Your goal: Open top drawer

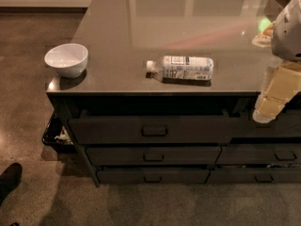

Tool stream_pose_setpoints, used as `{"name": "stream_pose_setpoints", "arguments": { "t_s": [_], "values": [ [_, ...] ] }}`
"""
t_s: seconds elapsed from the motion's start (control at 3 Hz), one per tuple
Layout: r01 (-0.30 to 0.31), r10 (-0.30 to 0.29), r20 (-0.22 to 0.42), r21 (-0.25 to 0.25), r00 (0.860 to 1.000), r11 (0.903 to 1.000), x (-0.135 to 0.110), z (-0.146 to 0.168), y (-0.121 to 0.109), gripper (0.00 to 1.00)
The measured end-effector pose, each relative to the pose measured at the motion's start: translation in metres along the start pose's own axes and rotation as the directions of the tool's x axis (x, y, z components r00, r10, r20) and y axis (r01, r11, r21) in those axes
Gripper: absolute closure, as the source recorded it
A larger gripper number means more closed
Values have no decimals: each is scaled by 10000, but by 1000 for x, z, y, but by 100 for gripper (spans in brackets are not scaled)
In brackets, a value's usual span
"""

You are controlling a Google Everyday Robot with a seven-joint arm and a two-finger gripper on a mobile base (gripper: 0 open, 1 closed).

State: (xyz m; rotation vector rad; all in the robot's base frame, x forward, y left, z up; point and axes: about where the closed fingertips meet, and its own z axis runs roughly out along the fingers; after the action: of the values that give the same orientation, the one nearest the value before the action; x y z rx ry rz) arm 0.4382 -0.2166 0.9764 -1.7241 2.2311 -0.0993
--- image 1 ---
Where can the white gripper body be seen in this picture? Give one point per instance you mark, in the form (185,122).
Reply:
(288,35)

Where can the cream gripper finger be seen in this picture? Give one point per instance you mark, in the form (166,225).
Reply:
(263,39)
(279,85)

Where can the clear plastic water bottle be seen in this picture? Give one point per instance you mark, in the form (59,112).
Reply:
(182,68)

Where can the white ceramic bowl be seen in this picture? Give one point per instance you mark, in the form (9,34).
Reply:
(68,60)

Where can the black bin beside cabinet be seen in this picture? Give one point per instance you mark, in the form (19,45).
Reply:
(53,134)

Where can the black shoe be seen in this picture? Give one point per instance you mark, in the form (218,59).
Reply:
(10,179)

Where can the dark counter cabinet frame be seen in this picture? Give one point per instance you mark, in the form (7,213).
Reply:
(121,36)

